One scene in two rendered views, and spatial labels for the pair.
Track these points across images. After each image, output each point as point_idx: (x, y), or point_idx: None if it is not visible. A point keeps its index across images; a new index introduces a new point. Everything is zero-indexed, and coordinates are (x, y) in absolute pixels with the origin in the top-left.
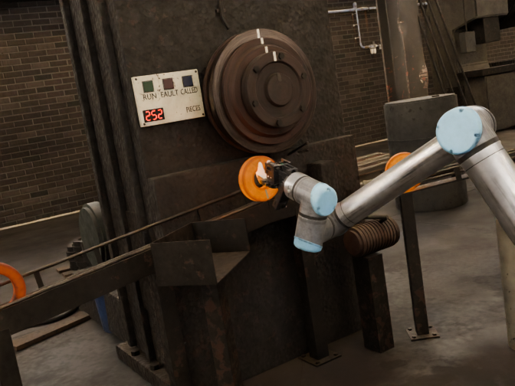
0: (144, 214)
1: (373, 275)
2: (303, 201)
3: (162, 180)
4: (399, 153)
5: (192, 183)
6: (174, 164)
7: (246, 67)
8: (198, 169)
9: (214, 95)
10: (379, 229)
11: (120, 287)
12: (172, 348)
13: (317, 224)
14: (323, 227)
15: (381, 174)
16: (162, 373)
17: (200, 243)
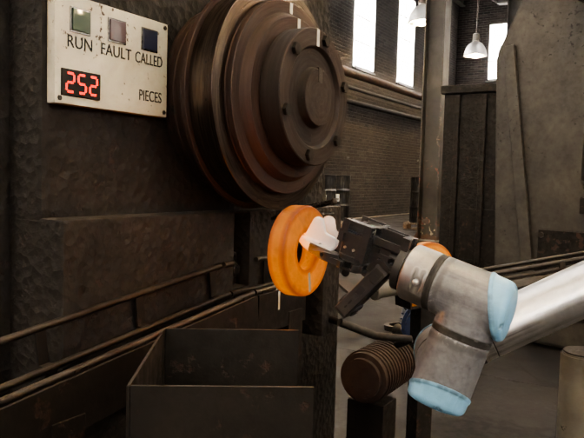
0: (7, 298)
1: (386, 434)
2: (461, 308)
3: (81, 227)
4: (426, 242)
5: (133, 242)
6: (97, 198)
7: (271, 41)
8: (146, 216)
9: (214, 75)
10: (400, 358)
11: None
12: None
13: (482, 357)
14: (484, 363)
15: (571, 269)
16: None
17: (285, 396)
